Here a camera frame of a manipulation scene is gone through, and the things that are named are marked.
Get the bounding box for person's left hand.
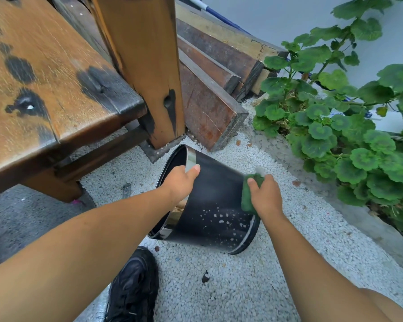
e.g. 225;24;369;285
161;164;201;206

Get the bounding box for person's right hand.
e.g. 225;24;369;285
247;174;284;221

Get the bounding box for green scouring sponge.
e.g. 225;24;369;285
240;174;266;215

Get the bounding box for black metal bin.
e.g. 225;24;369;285
148;144;266;255

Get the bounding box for person's left forearm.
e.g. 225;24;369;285
0;186;175;322

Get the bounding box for person's right forearm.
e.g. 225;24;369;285
260;211;403;322

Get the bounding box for reddish brown wooden plank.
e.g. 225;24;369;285
178;48;249;152

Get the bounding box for dark brown wooden plank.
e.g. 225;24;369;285
177;35;242;95

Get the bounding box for green geranium plant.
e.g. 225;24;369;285
253;0;403;233

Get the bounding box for black shoe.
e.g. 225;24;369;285
104;246;160;322

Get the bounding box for pale wooden beam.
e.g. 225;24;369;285
175;1;289;96

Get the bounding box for blue and white pole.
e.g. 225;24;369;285
183;0;256;37

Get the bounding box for worn wooden bench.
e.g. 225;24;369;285
0;0;152;203

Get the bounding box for wooden post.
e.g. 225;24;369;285
89;0;186;150

